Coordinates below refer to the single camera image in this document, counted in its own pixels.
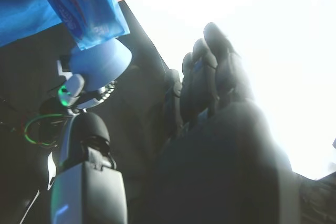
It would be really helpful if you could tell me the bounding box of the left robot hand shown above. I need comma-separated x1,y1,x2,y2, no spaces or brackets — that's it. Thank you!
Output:
47,22,336,224

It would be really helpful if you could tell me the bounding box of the light blue bowl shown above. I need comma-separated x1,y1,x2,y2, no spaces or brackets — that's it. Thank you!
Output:
68,37,133,110

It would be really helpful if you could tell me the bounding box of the blue wet wipes packet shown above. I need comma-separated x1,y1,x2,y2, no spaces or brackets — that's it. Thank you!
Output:
43,0,130,51

